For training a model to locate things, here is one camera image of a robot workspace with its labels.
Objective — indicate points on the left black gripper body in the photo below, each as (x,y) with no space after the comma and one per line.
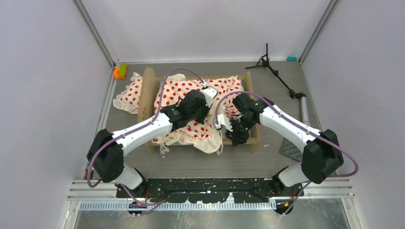
(200,115)

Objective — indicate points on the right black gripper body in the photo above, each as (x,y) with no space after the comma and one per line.
(239,129)

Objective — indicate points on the strawberry print ruffled blanket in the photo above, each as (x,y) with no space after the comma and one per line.
(194,124)

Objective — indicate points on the strawberry print small pillow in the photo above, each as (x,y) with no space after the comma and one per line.
(128,100)

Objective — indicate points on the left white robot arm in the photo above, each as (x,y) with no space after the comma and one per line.
(108,149)

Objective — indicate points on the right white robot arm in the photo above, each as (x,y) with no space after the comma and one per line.
(320,153)

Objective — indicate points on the black perforated pad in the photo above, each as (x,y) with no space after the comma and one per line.
(290,150)

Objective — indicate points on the teal small block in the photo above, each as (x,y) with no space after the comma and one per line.
(292,58)

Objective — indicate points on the orange green toy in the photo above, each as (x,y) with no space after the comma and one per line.
(120,72)

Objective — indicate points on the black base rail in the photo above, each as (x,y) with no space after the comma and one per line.
(204,194)

